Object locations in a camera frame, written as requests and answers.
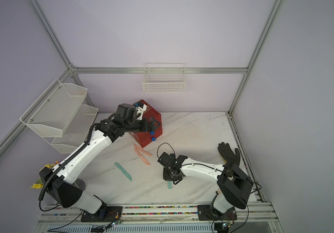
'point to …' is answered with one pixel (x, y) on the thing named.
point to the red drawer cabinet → (144, 138)
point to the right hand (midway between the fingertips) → (169, 178)
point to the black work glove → (227, 154)
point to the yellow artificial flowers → (39, 184)
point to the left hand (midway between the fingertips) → (152, 126)
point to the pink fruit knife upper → (146, 152)
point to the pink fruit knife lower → (142, 158)
